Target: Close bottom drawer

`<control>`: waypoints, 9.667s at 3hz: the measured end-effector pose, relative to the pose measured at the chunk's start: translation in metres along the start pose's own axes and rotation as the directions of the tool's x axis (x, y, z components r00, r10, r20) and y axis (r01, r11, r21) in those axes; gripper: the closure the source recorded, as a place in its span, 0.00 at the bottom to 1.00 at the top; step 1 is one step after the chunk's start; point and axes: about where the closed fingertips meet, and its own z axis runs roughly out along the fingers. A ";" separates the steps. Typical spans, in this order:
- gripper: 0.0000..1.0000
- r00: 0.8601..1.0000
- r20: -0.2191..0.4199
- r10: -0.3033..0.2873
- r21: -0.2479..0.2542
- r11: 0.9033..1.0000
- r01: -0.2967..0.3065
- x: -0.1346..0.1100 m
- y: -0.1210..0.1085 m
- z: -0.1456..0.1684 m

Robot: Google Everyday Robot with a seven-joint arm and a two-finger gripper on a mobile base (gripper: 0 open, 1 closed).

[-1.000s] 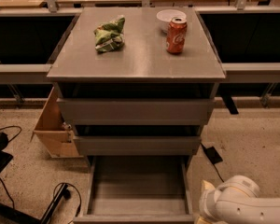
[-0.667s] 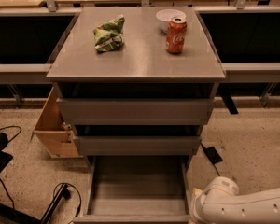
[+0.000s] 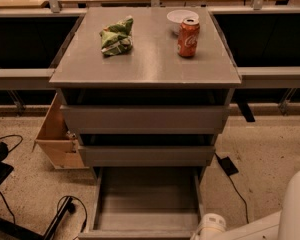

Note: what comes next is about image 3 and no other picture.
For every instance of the grey bottom drawer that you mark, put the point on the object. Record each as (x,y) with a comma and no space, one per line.
(145,203)

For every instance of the grey drawer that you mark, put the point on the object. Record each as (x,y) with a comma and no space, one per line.
(123,150)
(145,111)
(145,203)

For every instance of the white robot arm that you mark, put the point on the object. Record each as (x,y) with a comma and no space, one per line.
(283,225)

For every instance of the grey middle drawer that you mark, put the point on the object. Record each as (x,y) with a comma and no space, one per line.
(123,150)

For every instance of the grey drawer cabinet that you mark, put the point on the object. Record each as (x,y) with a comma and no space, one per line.
(159,40)

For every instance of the grey top drawer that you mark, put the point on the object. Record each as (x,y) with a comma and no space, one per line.
(145,111)

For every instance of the black power adapter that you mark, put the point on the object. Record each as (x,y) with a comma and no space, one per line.
(228,166)

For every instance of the cardboard box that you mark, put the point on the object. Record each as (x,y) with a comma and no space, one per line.
(54,138)

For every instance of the red soda can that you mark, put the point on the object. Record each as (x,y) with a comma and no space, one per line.
(188,36)

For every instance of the green chip bag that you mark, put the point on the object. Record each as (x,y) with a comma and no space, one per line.
(116,38)

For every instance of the white bowl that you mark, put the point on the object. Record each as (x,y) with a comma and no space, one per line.
(176,17)

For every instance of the black stand base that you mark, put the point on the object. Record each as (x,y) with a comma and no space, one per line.
(22,232)

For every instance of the grey metal rail frame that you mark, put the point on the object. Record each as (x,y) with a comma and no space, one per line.
(20,77)

